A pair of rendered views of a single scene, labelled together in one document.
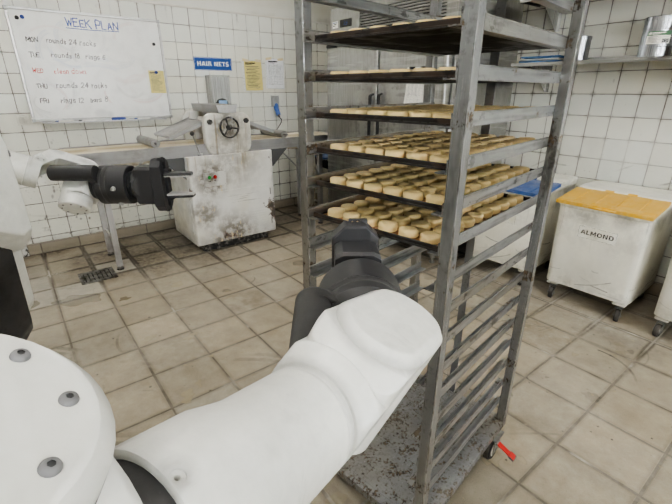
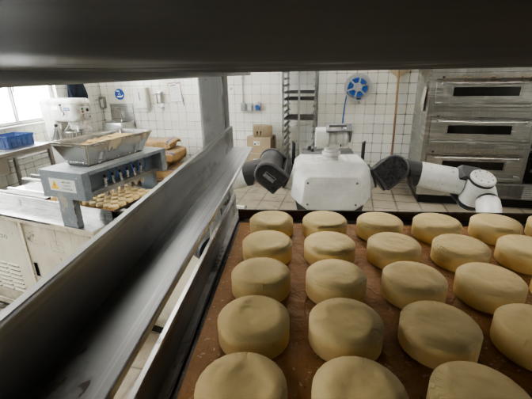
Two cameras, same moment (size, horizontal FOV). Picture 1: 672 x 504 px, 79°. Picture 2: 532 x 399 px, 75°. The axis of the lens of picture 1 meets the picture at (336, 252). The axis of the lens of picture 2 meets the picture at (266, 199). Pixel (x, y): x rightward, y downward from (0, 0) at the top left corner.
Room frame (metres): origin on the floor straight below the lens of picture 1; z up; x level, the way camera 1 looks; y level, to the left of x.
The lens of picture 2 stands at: (1.21, -0.47, 1.67)
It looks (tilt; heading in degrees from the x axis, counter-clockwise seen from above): 20 degrees down; 142
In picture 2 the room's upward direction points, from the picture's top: 1 degrees counter-clockwise
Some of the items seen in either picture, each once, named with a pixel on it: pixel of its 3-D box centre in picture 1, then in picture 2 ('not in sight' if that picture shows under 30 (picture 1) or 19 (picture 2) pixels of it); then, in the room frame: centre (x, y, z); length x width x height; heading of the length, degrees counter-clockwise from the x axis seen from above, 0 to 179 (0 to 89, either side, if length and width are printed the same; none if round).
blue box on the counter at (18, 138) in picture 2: not in sight; (11, 140); (-4.06, -0.26, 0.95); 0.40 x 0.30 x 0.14; 131
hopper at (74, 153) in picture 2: not in sight; (106, 146); (-1.12, 0.10, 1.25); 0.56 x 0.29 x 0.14; 120
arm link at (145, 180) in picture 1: (140, 184); not in sight; (0.93, 0.45, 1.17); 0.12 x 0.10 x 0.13; 91
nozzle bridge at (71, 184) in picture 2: not in sight; (112, 182); (-1.12, 0.10, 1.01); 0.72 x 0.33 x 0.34; 120
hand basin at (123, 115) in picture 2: not in sight; (122, 120); (-5.27, 1.44, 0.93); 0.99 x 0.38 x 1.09; 38
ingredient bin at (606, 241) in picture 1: (607, 247); not in sight; (2.59, -1.85, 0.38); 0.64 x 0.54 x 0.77; 129
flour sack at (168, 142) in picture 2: not in sight; (155, 142); (-4.35, 1.65, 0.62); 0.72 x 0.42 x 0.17; 44
